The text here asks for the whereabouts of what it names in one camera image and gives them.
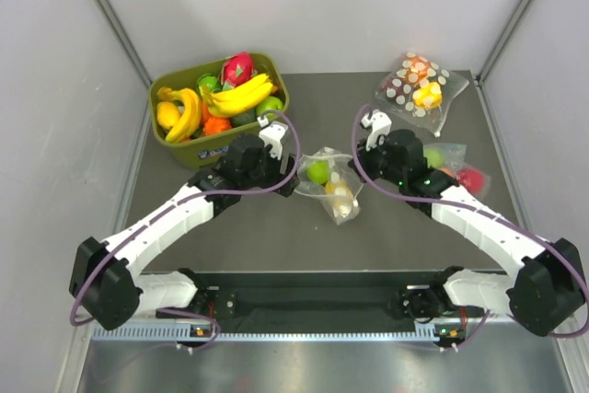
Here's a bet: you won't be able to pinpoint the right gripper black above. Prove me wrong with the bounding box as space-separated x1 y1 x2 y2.
348 134 406 187

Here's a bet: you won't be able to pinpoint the green apple toy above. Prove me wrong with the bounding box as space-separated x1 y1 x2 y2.
256 96 283 117
306 160 329 186

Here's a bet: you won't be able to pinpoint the zip bag with bananas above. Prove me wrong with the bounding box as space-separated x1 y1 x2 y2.
294 147 364 225

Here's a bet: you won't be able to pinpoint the yellow banana bunch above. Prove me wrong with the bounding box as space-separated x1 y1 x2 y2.
199 74 275 118
156 87 202 143

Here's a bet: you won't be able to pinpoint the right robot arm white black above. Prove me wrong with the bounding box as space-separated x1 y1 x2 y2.
351 130 588 339

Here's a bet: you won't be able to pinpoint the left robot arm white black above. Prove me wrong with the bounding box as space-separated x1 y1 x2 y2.
69 122 297 330

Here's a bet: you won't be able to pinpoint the yellow mango toy in bag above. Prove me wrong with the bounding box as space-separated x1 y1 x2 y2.
325 180 355 221

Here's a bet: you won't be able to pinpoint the blue zip bag colourful balls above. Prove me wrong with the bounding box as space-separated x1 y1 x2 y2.
423 143 491 198

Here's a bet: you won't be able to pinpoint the polka dot zip bag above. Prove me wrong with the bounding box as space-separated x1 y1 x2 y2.
375 52 470 138

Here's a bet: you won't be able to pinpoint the orange pumpkin toy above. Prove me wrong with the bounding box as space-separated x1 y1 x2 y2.
202 117 232 136

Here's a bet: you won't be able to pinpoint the yellow banana bunch in bin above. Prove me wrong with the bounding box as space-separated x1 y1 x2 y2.
156 87 202 143

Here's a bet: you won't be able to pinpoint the olive green plastic bin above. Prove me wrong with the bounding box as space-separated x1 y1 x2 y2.
149 52 289 169

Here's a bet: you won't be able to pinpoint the pink dragon fruit toy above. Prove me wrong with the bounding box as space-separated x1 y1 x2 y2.
220 52 255 90

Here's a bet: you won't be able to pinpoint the green round fruit toy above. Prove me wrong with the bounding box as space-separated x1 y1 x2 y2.
196 74 222 92

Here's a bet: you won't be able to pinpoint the yellow lemon toy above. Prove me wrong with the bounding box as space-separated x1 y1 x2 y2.
156 101 181 132

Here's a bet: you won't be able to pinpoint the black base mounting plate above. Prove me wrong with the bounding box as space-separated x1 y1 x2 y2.
137 271 544 334

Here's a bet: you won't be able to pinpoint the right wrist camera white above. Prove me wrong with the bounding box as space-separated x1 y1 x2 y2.
360 110 392 151

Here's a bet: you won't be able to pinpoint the slotted grey cable duct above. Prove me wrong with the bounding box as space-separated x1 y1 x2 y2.
92 320 466 343

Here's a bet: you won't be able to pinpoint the right aluminium frame post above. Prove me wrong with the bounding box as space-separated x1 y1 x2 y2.
474 0 535 87

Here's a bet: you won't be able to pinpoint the aluminium frame post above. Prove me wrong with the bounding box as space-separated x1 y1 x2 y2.
474 0 535 87
94 0 152 87

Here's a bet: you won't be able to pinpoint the left aluminium frame post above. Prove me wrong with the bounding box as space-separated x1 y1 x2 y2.
94 0 152 87

